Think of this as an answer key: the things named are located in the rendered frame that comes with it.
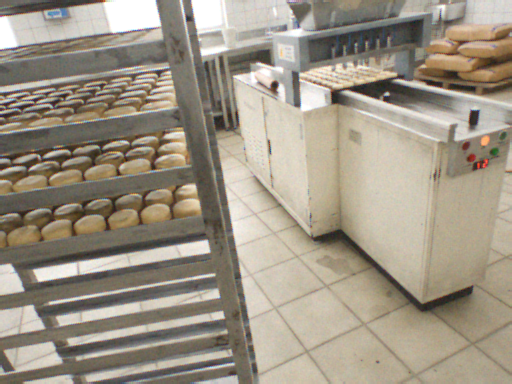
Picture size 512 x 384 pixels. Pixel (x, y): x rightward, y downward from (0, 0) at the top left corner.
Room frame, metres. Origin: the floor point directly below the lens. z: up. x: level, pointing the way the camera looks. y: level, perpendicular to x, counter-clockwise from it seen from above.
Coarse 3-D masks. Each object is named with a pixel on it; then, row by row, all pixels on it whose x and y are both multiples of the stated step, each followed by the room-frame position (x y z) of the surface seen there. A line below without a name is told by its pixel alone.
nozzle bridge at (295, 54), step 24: (360, 24) 1.98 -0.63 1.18; (384, 24) 1.98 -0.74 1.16; (408, 24) 2.11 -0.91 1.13; (288, 48) 1.98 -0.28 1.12; (312, 48) 1.97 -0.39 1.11; (336, 48) 2.00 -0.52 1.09; (360, 48) 2.04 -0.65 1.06; (384, 48) 2.03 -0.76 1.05; (408, 48) 2.05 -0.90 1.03; (288, 72) 2.00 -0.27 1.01; (408, 72) 2.14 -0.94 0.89; (288, 96) 2.03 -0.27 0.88
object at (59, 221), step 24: (144, 192) 0.71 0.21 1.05; (168, 192) 0.67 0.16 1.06; (192, 192) 0.65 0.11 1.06; (0, 216) 0.70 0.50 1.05; (24, 216) 0.65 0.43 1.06; (48, 216) 0.65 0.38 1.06; (72, 216) 0.64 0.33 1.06; (96, 216) 0.61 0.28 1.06; (120, 216) 0.60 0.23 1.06; (144, 216) 0.59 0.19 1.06; (168, 216) 0.59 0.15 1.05; (0, 240) 0.58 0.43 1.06; (24, 240) 0.57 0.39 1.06
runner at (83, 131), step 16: (144, 112) 0.55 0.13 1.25; (160, 112) 0.55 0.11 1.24; (176, 112) 0.55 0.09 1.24; (32, 128) 0.54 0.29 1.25; (48, 128) 0.54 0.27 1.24; (64, 128) 0.54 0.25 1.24; (80, 128) 0.55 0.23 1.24; (96, 128) 0.55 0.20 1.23; (112, 128) 0.55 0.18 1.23; (128, 128) 0.55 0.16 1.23; (144, 128) 0.55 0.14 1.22; (160, 128) 0.55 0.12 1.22; (176, 128) 0.55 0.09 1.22; (0, 144) 0.54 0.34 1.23; (16, 144) 0.54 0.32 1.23; (32, 144) 0.54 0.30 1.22; (48, 144) 0.54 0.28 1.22; (64, 144) 0.54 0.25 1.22
